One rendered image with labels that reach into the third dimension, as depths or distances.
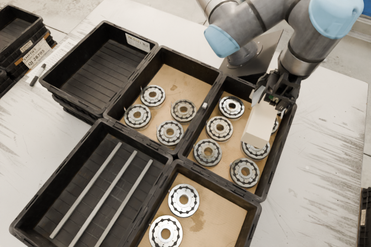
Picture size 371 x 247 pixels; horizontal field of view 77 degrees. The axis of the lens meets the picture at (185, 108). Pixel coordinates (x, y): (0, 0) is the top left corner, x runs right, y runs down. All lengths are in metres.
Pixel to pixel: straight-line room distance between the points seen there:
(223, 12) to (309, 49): 0.18
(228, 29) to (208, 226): 0.60
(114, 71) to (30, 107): 0.43
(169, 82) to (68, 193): 0.56
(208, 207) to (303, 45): 0.58
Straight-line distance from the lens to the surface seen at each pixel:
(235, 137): 0.92
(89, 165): 0.91
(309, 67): 0.51
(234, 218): 0.85
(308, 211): 1.09
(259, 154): 0.89
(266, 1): 0.50
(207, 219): 0.83
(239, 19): 0.49
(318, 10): 0.44
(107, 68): 1.11
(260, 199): 0.78
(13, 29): 2.06
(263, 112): 0.67
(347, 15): 0.44
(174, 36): 1.40
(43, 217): 0.93
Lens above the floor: 1.66
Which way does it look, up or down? 60 degrees down
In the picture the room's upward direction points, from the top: 4 degrees clockwise
